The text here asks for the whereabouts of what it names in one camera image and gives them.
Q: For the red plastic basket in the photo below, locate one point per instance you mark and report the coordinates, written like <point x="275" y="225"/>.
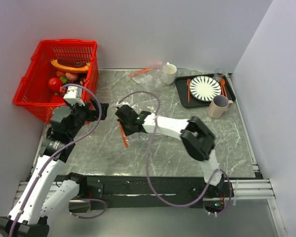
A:
<point x="34" y="94"/>

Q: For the orange plastic fork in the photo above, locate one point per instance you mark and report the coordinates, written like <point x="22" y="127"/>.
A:
<point x="188" y="89"/>

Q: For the orange papaya slice toy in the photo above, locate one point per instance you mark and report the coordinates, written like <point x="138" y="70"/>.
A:
<point x="70" y="67"/>

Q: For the aluminium rail frame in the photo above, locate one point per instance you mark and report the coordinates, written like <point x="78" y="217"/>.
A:
<point x="103" y="153"/>

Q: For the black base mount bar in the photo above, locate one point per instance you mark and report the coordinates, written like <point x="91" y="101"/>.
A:
<point x="140" y="192"/>

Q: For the pink peach toy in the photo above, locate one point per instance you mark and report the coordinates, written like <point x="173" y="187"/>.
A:
<point x="71" y="76"/>

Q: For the striped white plate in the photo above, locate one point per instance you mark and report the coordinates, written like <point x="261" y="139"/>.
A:
<point x="204" y="88"/>

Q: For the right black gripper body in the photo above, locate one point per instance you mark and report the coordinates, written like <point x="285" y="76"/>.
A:
<point x="128" y="126"/>

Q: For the clear drinking glass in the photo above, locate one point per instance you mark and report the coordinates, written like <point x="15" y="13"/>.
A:
<point x="218" y="74"/>

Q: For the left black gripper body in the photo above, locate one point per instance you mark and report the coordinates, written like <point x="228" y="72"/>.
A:
<point x="83" y="113"/>

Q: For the black tray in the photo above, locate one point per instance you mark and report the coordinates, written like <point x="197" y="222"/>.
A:
<point x="181" y="86"/>

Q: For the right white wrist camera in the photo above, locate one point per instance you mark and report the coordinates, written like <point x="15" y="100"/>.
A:
<point x="118" y="105"/>

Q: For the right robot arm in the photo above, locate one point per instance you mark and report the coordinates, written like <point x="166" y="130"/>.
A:
<point x="198" y="140"/>

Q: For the purple grapes toy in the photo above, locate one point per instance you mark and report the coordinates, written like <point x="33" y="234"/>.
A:
<point x="80" y="81"/>

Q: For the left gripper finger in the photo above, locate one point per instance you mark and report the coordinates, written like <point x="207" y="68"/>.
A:
<point x="104" y="107"/>
<point x="94" y="104"/>

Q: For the clear zip bag orange zipper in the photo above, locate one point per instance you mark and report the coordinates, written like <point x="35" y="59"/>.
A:
<point x="155" y="117"/>

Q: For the green leaf toy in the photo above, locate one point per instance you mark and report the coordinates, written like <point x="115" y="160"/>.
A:
<point x="63" y="79"/>

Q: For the beige mug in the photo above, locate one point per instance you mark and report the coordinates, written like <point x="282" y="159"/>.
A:
<point x="218" y="106"/>

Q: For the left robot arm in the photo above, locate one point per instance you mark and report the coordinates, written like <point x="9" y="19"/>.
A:
<point x="35" y="210"/>

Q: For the white mug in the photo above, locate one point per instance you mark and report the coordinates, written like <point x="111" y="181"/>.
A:
<point x="169" y="73"/>

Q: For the orange plastic spoon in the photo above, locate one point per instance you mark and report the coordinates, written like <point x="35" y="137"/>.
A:
<point x="224" y="93"/>

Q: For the red apple toy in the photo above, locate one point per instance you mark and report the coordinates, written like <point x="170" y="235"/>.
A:
<point x="55" y="84"/>

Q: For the small orange fruit toy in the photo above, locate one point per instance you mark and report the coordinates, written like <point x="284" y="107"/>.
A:
<point x="60" y="74"/>

